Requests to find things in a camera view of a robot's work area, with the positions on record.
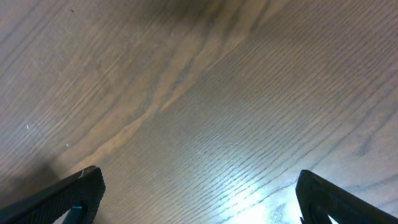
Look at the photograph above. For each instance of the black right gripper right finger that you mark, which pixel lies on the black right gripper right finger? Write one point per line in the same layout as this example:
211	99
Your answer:
321	201

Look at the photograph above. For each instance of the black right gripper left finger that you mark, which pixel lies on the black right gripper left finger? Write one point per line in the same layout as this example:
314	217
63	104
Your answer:
78	196

